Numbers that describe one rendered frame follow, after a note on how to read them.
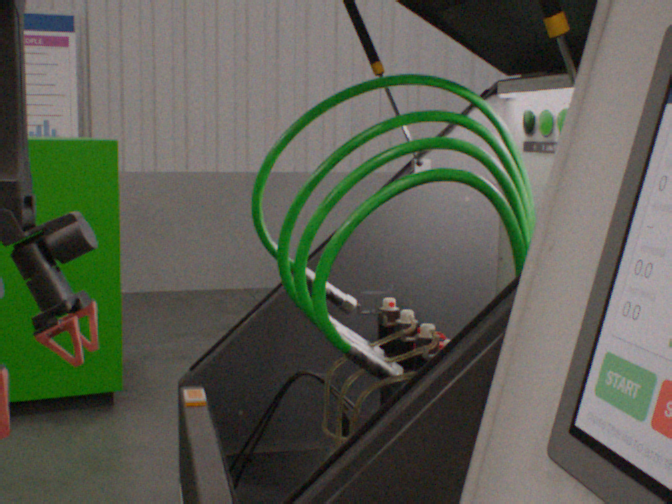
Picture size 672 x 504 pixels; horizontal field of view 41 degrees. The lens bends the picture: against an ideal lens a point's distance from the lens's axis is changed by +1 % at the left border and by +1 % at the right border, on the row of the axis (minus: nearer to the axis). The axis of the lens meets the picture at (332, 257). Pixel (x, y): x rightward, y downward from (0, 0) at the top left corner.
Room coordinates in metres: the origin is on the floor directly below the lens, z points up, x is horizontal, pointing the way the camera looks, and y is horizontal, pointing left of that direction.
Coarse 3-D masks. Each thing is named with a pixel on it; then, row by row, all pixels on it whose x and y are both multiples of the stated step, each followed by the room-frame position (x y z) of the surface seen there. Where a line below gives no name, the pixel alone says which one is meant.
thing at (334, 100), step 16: (368, 80) 1.16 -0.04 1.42; (384, 80) 1.16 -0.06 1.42; (400, 80) 1.16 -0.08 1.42; (416, 80) 1.17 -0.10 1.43; (432, 80) 1.17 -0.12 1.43; (448, 80) 1.18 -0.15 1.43; (336, 96) 1.14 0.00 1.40; (352, 96) 1.15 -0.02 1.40; (464, 96) 1.18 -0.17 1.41; (320, 112) 1.14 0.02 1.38; (496, 112) 1.19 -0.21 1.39; (288, 128) 1.14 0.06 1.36; (304, 128) 1.14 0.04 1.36; (496, 128) 1.19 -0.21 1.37; (288, 144) 1.14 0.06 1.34; (512, 144) 1.19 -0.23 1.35; (272, 160) 1.13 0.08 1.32; (256, 176) 1.13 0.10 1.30; (256, 192) 1.12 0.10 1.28; (528, 192) 1.20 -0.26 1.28; (256, 208) 1.12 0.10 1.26; (256, 224) 1.12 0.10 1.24; (272, 240) 1.13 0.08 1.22
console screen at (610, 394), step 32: (640, 128) 0.69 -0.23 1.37; (640, 160) 0.68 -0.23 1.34; (640, 192) 0.67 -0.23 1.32; (640, 224) 0.65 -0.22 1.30; (608, 256) 0.68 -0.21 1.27; (640, 256) 0.64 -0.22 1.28; (608, 288) 0.67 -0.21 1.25; (640, 288) 0.63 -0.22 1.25; (608, 320) 0.65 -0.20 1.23; (640, 320) 0.62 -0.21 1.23; (576, 352) 0.69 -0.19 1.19; (608, 352) 0.64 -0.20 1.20; (640, 352) 0.61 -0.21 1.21; (576, 384) 0.67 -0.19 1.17; (608, 384) 0.63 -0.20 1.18; (640, 384) 0.59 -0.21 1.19; (576, 416) 0.66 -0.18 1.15; (608, 416) 0.62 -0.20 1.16; (640, 416) 0.58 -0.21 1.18; (576, 448) 0.65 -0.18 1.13; (608, 448) 0.61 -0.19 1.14; (640, 448) 0.57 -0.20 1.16; (608, 480) 0.60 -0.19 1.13; (640, 480) 0.56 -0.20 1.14
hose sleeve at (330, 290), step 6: (306, 270) 1.14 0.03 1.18; (306, 276) 1.13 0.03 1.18; (312, 276) 1.14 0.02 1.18; (306, 282) 1.14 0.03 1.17; (312, 282) 1.14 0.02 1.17; (312, 288) 1.14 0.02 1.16; (330, 288) 1.14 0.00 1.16; (330, 294) 1.14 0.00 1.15; (336, 294) 1.14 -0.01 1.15; (342, 294) 1.15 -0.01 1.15; (330, 300) 1.14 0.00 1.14; (336, 300) 1.14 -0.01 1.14; (342, 300) 1.14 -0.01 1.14
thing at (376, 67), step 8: (344, 0) 1.48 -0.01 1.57; (352, 0) 1.48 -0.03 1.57; (352, 8) 1.48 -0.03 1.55; (352, 16) 1.48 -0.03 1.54; (360, 16) 1.48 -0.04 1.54; (360, 24) 1.48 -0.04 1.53; (360, 32) 1.48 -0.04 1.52; (360, 40) 1.48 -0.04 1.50; (368, 40) 1.48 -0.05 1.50; (368, 48) 1.48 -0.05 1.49; (368, 56) 1.48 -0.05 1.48; (376, 56) 1.48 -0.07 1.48; (376, 64) 1.48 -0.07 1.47; (376, 72) 1.48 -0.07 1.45; (384, 88) 1.49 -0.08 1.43; (392, 96) 1.49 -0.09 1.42; (392, 104) 1.49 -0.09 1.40; (408, 136) 1.49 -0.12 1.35; (416, 152) 1.49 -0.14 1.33; (416, 160) 1.49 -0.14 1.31; (424, 160) 1.50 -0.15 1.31; (416, 168) 1.49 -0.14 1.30; (424, 168) 1.50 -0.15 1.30
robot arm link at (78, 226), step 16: (0, 224) 1.39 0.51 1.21; (16, 224) 1.39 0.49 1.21; (48, 224) 1.42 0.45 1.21; (64, 224) 1.42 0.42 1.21; (80, 224) 1.42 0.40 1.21; (16, 240) 1.39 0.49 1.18; (48, 240) 1.41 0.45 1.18; (64, 240) 1.41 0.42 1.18; (80, 240) 1.41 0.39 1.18; (96, 240) 1.45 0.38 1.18; (64, 256) 1.41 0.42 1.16
